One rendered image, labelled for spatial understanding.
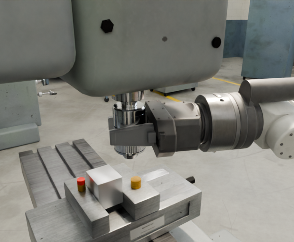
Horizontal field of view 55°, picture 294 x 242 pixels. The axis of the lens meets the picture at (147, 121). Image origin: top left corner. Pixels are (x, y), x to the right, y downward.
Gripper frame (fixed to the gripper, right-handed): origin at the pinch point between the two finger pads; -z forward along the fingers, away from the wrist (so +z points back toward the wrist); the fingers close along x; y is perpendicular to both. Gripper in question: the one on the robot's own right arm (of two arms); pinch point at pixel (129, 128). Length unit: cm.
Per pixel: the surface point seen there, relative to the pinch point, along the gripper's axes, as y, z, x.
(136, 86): -8.9, -0.1, 10.2
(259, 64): 87, 328, -512
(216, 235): 49, 28, -26
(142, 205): 18.7, 2.6, -6.1
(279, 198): 124, 132, -130
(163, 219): 24.8, 7.3, -8.6
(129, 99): -5.1, -0.1, 2.4
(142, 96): -5.3, 1.8, 1.6
